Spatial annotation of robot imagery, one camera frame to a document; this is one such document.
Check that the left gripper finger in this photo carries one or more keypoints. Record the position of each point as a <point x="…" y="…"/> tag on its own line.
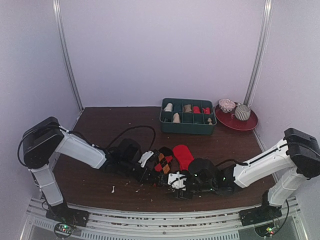
<point x="156" y="179"/>
<point x="142" y="175"/>

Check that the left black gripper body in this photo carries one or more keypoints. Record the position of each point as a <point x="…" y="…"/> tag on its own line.
<point x="126" y="165"/>

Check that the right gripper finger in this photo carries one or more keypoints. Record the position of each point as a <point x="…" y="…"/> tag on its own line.
<point x="186" y="195"/>
<point x="177" y="194"/>

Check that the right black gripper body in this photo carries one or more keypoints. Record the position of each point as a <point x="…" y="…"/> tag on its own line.
<point x="182" y="191"/>

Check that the black argyle sock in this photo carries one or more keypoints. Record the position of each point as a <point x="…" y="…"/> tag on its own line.
<point x="163" y="163"/>

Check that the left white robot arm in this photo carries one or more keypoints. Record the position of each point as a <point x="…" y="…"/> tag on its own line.
<point x="45" y="145"/>

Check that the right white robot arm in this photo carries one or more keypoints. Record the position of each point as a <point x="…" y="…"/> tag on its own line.
<point x="298" y="152"/>

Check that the green divided organizer box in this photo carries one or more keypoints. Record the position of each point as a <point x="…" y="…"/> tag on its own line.
<point x="182" y="120"/>

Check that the red rolled sock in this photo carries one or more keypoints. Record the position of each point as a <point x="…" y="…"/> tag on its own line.
<point x="196" y="110"/>

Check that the beige rolled sock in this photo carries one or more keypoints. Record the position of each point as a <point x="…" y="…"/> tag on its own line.
<point x="168" y="107"/>

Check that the red patterned bowl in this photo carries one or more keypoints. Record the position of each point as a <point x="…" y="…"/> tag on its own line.
<point x="226" y="105"/>

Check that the striped ceramic cup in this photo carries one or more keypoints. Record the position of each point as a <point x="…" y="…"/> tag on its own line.
<point x="242" y="112"/>

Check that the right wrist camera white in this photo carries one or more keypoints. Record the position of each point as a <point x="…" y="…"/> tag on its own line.
<point x="177" y="181"/>

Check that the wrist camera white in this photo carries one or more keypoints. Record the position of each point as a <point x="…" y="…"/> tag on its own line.
<point x="177" y="181"/>
<point x="145" y="157"/>

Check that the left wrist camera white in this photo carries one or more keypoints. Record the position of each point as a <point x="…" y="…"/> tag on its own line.
<point x="145" y="157"/>

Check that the aluminium front rail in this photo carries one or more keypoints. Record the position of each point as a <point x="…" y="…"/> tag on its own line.
<point x="107" y="224"/>

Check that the right aluminium frame post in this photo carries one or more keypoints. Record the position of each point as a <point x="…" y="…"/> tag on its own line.
<point x="261" y="47"/>

